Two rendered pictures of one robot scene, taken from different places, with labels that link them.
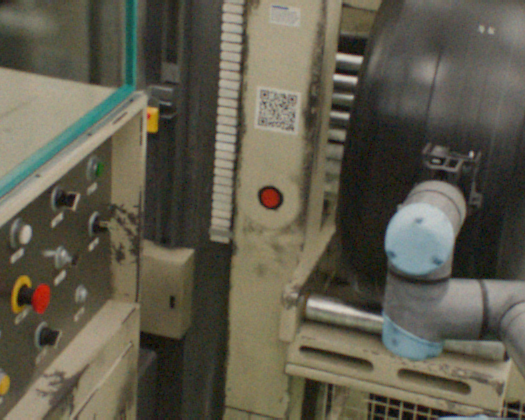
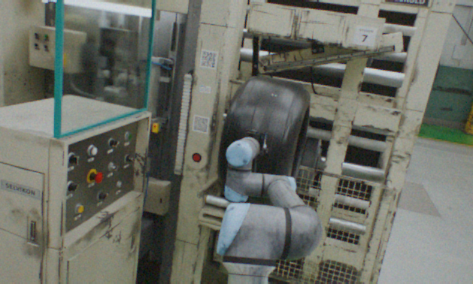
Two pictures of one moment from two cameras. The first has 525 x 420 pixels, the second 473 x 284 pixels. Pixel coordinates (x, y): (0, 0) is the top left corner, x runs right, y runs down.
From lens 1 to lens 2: 0.31 m
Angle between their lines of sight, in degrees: 9
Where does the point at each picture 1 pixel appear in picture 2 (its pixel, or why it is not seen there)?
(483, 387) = not seen: hidden behind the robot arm
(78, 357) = (115, 207)
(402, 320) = (231, 185)
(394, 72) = (241, 107)
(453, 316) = (250, 185)
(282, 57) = (203, 104)
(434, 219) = (244, 145)
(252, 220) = (189, 166)
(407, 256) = (234, 158)
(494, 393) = not seen: hidden behind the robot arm
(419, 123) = (248, 125)
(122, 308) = (136, 194)
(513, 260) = not seen: hidden behind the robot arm
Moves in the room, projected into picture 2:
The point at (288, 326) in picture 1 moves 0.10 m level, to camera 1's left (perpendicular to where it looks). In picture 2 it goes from (198, 205) to (176, 201)
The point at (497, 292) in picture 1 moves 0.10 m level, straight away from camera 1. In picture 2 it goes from (268, 177) to (273, 168)
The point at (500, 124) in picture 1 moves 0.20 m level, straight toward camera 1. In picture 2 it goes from (277, 126) to (269, 138)
